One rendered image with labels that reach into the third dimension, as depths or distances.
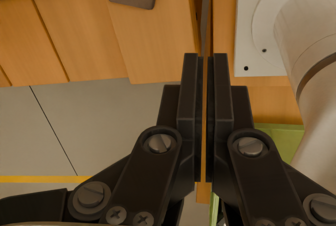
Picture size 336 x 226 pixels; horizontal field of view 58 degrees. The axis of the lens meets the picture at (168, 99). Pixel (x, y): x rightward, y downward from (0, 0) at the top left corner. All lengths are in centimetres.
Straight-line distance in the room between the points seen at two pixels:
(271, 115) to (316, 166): 49
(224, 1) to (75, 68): 32
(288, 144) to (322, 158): 46
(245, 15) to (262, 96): 27
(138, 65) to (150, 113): 131
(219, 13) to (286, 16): 13
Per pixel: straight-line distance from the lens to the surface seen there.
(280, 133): 80
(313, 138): 32
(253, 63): 59
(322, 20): 44
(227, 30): 59
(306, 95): 37
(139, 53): 57
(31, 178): 280
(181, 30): 54
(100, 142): 217
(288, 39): 46
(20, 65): 71
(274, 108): 79
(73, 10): 59
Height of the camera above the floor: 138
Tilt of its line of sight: 50 degrees down
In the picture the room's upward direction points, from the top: 170 degrees counter-clockwise
